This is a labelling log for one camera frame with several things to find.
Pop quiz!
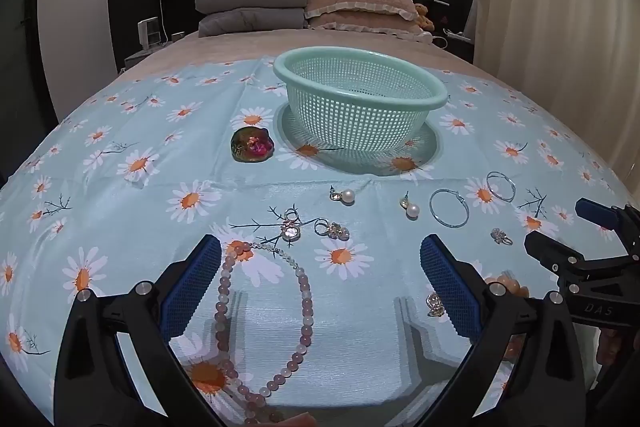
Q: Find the orange bead bracelet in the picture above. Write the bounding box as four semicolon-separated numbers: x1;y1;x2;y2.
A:
482;273;531;358

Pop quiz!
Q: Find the grey nightstand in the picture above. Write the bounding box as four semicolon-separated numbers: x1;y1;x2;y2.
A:
122;42;166;70

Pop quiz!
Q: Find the silver hoop earring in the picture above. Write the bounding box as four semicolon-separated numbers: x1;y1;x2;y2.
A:
486;172;517;202
429;189;471;228

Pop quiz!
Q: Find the pink bead necklace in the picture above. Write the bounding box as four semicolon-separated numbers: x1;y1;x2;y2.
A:
214;241;316;425

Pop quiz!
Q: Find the person's right hand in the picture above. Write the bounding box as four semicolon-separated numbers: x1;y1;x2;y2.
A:
597;329;640;370

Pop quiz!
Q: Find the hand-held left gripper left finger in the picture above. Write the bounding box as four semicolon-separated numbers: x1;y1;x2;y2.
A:
54;234;223;427

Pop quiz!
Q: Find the brown teddy bear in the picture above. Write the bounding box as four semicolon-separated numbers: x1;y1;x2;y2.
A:
412;3;435;30

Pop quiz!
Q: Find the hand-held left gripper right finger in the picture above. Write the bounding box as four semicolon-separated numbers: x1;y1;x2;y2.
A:
420;234;587;427

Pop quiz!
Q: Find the green plastic mesh basket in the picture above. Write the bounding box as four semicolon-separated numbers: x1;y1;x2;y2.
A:
273;47;449;160

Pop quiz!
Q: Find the ring and crystal earring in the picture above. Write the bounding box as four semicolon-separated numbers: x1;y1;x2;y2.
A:
314;218;351;242

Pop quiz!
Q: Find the white bedside device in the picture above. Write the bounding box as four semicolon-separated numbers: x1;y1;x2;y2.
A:
137;18;163;48

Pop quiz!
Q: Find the crystal pendant ring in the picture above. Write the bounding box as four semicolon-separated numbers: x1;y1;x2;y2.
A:
279;206;303;243

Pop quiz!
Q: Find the pink bedspread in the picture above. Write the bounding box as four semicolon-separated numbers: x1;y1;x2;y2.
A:
120;27;506;82

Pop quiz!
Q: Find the cream curtain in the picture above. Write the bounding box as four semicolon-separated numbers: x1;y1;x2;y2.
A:
472;0;640;178

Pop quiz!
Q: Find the blue daisy print cloth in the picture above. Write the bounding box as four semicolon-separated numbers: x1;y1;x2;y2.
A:
0;57;640;427

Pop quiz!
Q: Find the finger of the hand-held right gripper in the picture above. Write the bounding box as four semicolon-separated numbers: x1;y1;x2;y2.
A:
524;231;601;293
575;198;640;263

